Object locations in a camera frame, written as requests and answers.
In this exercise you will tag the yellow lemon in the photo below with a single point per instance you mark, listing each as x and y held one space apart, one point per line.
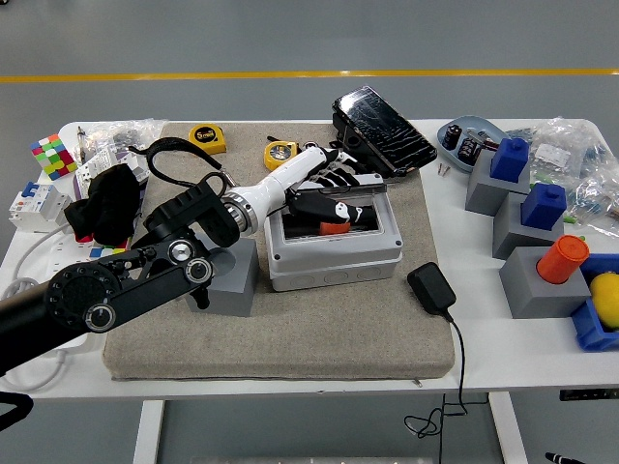
607 299

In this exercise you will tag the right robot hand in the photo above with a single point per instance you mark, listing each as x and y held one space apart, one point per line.
563 459

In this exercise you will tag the grey-brown mat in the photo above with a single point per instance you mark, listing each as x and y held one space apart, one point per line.
290 338

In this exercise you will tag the white table leg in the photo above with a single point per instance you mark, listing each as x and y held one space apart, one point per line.
510 435

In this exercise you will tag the black table control panel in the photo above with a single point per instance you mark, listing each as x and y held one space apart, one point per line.
587 395

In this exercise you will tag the blue square battery block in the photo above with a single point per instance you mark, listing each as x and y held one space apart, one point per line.
508 159
544 205

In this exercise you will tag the square yellow tape measure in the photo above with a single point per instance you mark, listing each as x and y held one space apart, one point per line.
208 137

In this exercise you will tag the round yellow tape measure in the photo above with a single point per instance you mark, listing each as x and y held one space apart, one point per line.
278 153

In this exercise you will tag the white circuit breaker blue levers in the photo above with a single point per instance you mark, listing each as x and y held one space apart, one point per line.
34 205

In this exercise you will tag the colourful puzzle cube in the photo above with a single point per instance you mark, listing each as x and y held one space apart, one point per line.
50 157
104 251

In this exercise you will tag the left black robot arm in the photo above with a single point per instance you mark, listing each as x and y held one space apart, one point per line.
121 285

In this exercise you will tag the black device cracked glossy screen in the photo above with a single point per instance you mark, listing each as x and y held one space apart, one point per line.
387 125

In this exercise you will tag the clear plastic parts bag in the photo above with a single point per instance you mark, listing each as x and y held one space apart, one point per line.
121 133
556 145
597 198

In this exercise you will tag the small metal part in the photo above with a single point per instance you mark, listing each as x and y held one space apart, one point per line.
476 135

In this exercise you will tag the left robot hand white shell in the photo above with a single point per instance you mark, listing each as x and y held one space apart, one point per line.
285 179

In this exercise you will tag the silver pen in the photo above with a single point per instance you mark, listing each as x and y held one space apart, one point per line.
80 145

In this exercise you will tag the blue plastic bin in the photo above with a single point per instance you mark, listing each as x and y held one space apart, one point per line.
587 328

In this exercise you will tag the white terminal module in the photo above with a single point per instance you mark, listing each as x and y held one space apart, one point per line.
94 166

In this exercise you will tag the black power adapter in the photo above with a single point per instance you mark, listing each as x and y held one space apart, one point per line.
430 287

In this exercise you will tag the blue-grey oval tray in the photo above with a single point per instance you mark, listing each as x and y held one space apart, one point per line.
471 121

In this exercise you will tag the grey plastic junction box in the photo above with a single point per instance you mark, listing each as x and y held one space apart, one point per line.
333 270

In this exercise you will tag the grey holder block round hole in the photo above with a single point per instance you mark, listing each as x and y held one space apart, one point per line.
232 295

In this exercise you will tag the orange cylinder battery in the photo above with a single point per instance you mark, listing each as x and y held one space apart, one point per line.
333 228
561 261

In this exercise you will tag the black cylindrical capacitor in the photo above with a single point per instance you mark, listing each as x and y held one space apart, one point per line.
469 147
452 135

